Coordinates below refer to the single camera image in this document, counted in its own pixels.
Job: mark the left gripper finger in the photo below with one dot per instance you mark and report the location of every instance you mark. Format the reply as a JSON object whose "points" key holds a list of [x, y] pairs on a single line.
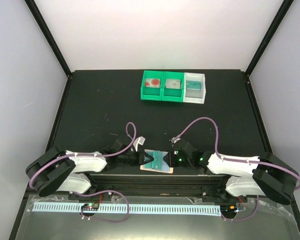
{"points": [[148, 156], [147, 162]]}

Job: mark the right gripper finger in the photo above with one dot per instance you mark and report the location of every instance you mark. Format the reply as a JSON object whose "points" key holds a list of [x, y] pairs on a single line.
{"points": [[167, 160], [167, 155]]}

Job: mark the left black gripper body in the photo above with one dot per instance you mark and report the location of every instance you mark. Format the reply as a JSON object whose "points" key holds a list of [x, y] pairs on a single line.
{"points": [[135, 161]]}

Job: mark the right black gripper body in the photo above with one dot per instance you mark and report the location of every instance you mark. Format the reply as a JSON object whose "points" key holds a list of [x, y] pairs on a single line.
{"points": [[176, 163]]}

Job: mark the beige card holder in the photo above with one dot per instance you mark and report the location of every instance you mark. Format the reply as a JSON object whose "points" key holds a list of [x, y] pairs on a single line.
{"points": [[155, 170]]}

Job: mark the teal VIP credit card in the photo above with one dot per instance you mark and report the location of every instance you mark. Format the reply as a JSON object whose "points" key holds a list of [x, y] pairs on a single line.
{"points": [[156, 160]]}

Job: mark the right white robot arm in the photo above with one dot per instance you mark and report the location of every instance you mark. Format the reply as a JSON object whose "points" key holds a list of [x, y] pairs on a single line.
{"points": [[264, 175]]}

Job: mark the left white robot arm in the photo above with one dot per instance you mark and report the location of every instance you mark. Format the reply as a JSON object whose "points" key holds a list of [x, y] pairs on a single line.
{"points": [[60, 170]]}

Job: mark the teal card in bin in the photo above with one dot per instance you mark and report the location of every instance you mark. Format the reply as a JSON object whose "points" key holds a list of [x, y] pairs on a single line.
{"points": [[193, 85]]}

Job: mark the grey patterned card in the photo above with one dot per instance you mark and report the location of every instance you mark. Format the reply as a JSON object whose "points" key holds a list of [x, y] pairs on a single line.
{"points": [[172, 83]]}

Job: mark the red dotted card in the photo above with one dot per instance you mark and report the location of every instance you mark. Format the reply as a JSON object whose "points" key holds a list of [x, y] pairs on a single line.
{"points": [[152, 83]]}

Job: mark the white bin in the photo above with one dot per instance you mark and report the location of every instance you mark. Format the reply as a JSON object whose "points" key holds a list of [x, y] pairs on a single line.
{"points": [[191, 96]]}

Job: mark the middle green bin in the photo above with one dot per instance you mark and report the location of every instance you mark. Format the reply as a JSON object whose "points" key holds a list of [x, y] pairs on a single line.
{"points": [[173, 95]]}

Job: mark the green bin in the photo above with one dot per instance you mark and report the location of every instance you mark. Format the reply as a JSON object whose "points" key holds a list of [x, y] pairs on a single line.
{"points": [[173, 95], [153, 94]]}

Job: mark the left green bin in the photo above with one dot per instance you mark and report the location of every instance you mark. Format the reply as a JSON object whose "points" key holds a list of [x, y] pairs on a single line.
{"points": [[153, 94]]}

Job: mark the left circuit board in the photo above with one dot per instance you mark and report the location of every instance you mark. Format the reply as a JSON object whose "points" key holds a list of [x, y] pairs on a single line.
{"points": [[90, 207]]}

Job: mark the circuit board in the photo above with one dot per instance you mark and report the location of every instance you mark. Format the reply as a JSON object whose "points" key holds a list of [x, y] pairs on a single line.
{"points": [[90, 207], [227, 209]]}

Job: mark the right circuit board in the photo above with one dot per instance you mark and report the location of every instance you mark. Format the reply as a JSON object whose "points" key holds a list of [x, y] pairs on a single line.
{"points": [[227, 209]]}

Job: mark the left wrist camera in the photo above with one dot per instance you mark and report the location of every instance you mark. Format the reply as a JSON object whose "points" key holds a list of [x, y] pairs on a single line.
{"points": [[138, 142]]}

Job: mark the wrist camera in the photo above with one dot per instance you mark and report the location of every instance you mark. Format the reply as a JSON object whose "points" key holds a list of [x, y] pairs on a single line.
{"points": [[175, 139], [138, 142]]}

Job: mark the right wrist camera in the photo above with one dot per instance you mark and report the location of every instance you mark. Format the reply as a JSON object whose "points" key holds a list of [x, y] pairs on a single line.
{"points": [[175, 139]]}

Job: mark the black aluminium rail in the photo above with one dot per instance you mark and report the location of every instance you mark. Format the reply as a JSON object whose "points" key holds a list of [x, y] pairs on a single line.
{"points": [[157, 185]]}

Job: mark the white slotted cable duct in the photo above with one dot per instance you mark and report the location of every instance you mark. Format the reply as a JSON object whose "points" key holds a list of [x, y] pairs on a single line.
{"points": [[146, 209]]}

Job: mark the right black frame post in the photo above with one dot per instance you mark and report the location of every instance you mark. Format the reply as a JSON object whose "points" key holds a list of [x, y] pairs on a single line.
{"points": [[273, 27]]}

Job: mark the black frame post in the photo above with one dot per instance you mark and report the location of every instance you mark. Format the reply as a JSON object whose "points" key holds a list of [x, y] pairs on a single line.
{"points": [[273, 27], [38, 17]]}

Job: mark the left black frame post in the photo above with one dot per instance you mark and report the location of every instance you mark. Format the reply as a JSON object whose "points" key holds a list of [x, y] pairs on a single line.
{"points": [[38, 17]]}

